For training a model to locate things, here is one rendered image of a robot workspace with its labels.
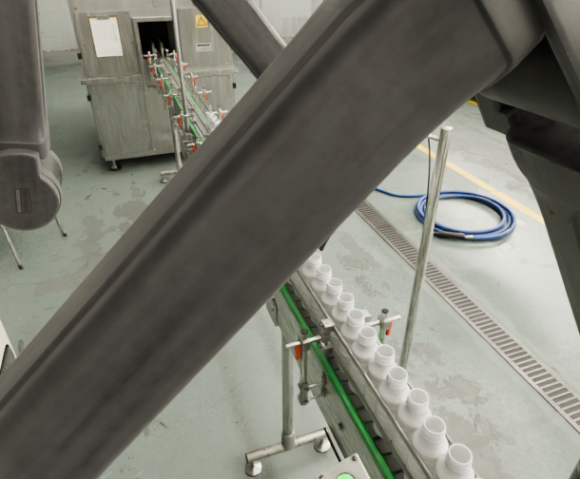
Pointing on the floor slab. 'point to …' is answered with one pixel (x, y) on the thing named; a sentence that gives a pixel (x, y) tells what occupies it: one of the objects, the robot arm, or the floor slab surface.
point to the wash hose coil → (460, 229)
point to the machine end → (148, 32)
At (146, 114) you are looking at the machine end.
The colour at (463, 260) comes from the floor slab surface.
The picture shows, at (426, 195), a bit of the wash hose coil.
